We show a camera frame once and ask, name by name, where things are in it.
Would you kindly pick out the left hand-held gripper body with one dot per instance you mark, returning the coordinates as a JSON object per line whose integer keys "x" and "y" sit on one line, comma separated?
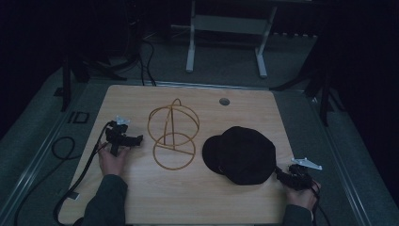
{"x": 115, "y": 135}

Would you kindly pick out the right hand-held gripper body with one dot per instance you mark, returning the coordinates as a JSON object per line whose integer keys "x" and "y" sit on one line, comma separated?
{"x": 299, "y": 179}

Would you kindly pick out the black hat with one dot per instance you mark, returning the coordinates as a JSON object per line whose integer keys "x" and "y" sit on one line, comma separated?
{"x": 241, "y": 155}

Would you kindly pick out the person's right hand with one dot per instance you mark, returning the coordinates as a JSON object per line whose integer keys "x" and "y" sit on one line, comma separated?
{"x": 300, "y": 197}

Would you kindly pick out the person's left hand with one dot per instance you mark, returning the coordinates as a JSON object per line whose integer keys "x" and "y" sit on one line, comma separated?
{"x": 110, "y": 161}

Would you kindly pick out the black stand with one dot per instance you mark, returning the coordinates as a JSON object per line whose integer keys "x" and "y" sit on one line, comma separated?
{"x": 324, "y": 97}
{"x": 66, "y": 88}

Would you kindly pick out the white metal stand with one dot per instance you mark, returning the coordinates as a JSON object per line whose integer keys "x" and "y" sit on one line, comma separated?
{"x": 230, "y": 24}

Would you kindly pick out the black floor bracket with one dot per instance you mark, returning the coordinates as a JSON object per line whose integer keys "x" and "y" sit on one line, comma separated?
{"x": 78, "y": 117}

